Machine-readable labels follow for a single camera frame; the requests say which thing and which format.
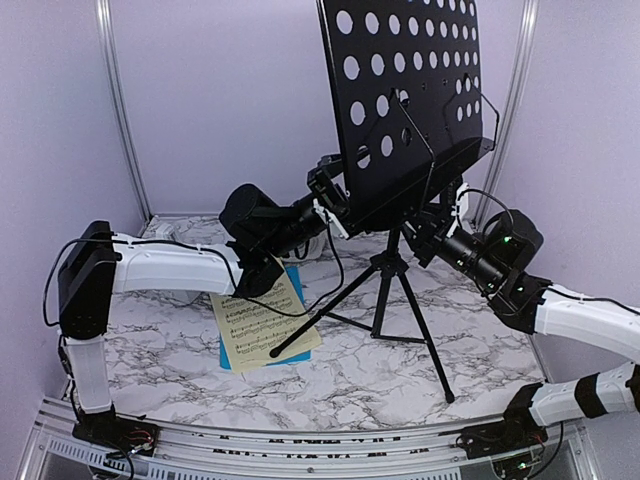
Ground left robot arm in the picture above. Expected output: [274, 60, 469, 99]
[50, 154, 347, 445]

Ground blue sheet music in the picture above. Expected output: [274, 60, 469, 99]
[219, 264, 314, 372]

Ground left aluminium frame post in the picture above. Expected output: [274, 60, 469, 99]
[95, 0, 152, 223]

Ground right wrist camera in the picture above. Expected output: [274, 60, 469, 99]
[451, 182, 470, 221]

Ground aluminium frame post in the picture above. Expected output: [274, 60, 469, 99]
[95, 0, 152, 223]
[472, 0, 540, 229]

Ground right aluminium frame post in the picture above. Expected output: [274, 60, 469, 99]
[472, 0, 540, 229]

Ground white metronome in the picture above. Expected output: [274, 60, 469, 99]
[155, 222, 202, 306]

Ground grey collapsible bowl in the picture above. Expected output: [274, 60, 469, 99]
[283, 235, 328, 263]

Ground aluminium front rail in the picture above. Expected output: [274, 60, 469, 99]
[16, 398, 603, 479]

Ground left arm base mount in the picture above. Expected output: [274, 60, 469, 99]
[72, 408, 160, 458]

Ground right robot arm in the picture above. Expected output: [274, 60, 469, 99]
[403, 209, 639, 448]

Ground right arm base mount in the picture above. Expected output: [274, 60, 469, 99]
[455, 382, 548, 459]

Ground yellow sheet music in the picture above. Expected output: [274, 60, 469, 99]
[209, 257, 324, 376]

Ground black music stand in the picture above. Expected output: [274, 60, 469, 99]
[268, 0, 501, 405]

